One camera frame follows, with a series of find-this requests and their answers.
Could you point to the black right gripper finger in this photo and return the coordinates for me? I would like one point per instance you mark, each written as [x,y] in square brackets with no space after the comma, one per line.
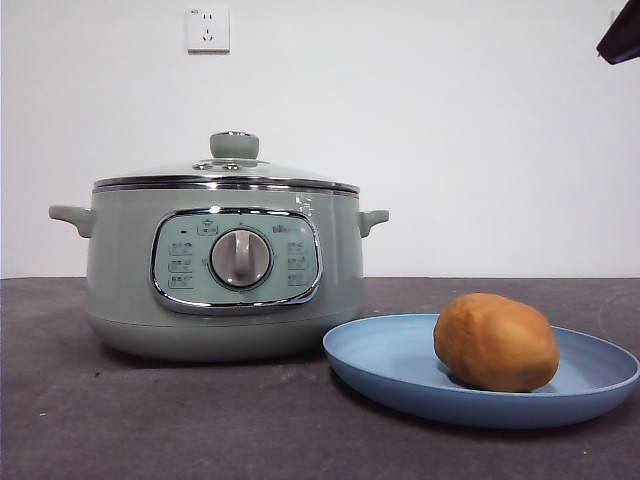
[625,42]

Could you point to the brown potato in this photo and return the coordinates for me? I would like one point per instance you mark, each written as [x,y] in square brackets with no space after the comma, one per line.
[495,342]

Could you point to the glass lid with green knob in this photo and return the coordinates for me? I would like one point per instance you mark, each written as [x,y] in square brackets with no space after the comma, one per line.
[234,146]

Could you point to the blue round plate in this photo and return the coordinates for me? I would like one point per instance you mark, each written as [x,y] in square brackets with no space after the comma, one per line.
[390,370]

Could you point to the pale green electric steamer pot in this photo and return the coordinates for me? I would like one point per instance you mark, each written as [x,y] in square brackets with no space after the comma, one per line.
[125,280]

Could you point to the white wall socket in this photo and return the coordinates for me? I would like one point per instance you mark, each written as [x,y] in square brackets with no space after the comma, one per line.
[209,30]

